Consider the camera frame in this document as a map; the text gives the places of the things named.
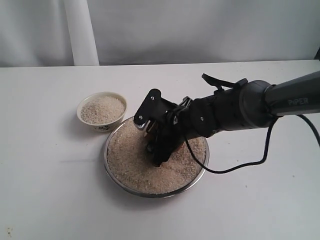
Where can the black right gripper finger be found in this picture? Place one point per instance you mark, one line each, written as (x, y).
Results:
(161, 152)

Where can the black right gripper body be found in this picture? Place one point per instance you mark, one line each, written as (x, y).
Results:
(174, 125)

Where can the brown wooden cup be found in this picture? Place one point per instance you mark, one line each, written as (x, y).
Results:
(150, 135)

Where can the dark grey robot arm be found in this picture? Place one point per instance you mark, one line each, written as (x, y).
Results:
(233, 106)

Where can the rice in metal tray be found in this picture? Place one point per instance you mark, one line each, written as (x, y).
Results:
(140, 172)

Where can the cream ceramic rice bowl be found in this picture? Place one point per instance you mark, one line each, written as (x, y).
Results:
(106, 126)

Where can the white rice grains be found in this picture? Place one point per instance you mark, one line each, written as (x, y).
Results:
(102, 110)

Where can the round metal tray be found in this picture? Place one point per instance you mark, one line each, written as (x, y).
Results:
(112, 172)

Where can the white backdrop curtain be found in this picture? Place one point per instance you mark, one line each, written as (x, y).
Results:
(39, 33)

